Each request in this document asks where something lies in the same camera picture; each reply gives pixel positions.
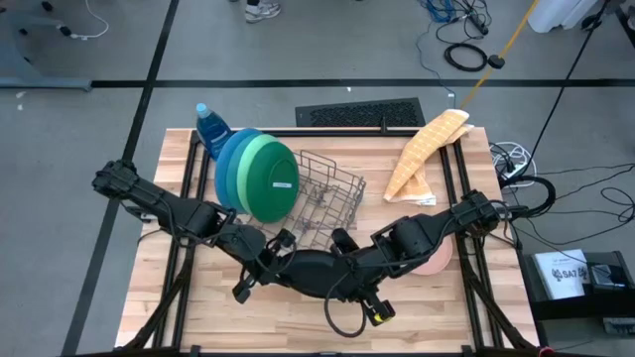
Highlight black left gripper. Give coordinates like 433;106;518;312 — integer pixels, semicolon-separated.
232;228;305;305

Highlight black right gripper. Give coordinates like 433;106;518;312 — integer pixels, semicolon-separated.
328;228;398;326

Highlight black plastic plate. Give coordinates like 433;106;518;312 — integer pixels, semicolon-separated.
280;248;359;302

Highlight dark green plastic plate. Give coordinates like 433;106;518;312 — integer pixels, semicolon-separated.
244;140;302;225

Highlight pink plastic plate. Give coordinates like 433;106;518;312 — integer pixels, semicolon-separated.
408;234;454;278

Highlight light green plastic plate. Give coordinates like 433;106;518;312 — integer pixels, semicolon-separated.
235;133;280;218

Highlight teal plastic plate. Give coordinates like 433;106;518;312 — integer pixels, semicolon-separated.
224;130;268;216

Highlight blue plastic plate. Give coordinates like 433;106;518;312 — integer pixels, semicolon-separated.
213;127;265;210

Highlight yellow checked dish towel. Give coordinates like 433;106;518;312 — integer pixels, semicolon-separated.
382;108;476;207

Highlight blue dish soap bottle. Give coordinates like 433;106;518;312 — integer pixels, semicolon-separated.
193;102;234;162

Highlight black floor vent grille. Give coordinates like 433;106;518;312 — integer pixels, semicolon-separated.
294;96;428;129

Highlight white printed booklet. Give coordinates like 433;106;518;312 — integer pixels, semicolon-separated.
533;248;592;301

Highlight black storage box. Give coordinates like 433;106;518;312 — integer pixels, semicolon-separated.
522;249;635;322

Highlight person's shoe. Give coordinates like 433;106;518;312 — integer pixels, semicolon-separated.
243;0;283;25

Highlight grey device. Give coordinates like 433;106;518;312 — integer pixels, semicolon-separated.
586;262;627;290

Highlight black power strip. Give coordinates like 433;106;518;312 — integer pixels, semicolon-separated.
465;10;491;37

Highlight grey furniture base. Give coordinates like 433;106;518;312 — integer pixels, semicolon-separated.
0;0;94;93

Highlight white bag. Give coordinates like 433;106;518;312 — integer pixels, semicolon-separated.
526;0;605;35

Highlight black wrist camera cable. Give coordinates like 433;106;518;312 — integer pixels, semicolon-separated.
322;269;369;340

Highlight grey wire dish rack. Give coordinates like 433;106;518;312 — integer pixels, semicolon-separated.
245;149;368;254

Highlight black metal table frame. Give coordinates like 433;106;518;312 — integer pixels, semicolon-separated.
116;127;543;357

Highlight white power strip with cables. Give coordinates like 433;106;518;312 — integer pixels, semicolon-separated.
487;141;539;189

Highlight thick black cable loop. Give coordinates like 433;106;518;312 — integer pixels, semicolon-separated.
499;174;558;220

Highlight coiled black cable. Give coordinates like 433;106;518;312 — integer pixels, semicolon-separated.
442;41;489;73

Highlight yellow cord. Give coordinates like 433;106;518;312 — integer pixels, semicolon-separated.
459;0;542;108

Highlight blue cable bundle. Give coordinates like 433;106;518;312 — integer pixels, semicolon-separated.
420;0;456;25

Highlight black slanted cable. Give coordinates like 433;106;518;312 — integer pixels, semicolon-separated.
523;0;616;173

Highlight thin black floor cables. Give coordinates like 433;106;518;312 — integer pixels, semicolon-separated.
510;162;635;252

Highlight white floor cable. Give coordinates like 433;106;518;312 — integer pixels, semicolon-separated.
68;0;110;42

